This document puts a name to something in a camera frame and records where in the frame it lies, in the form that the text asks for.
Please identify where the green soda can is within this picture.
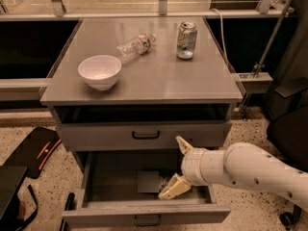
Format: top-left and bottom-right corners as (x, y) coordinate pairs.
(176, 21), (197, 60)

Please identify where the closed middle drawer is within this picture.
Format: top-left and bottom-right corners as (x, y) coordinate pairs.
(56, 121), (231, 151)

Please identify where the white cable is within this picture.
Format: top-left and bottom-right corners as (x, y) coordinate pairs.
(210, 7), (229, 67)

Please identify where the black case with strap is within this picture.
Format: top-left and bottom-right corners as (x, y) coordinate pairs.
(0, 166), (38, 231)

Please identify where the white bowl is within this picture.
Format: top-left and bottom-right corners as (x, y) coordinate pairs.
(78, 55), (122, 90)

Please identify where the metal diagonal rod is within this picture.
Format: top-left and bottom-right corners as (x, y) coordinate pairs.
(250, 0), (293, 78)

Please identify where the black office chair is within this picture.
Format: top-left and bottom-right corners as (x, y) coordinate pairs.
(263, 77), (308, 231)

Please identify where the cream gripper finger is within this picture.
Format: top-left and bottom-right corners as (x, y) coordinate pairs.
(176, 136), (193, 155)
(158, 173), (192, 200)

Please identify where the grey drawer cabinet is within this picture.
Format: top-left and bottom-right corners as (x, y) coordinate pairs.
(38, 15), (244, 173)

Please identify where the blue plastic bottle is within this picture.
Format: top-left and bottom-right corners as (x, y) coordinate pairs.
(159, 177), (169, 192)

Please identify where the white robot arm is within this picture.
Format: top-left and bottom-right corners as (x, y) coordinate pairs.
(159, 136), (308, 211)

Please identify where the grey metal bracket block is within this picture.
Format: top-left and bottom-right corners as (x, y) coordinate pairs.
(233, 72), (272, 94)

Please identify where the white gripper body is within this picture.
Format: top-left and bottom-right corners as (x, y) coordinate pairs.
(181, 148), (209, 186)

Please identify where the black bag with orange stripe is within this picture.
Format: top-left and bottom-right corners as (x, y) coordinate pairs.
(4, 127), (61, 179)

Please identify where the clear crushed water bottle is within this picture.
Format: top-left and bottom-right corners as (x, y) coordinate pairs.
(116, 33), (157, 64)

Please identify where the open bottom drawer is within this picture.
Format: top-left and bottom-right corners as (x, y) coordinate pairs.
(63, 149), (230, 228)

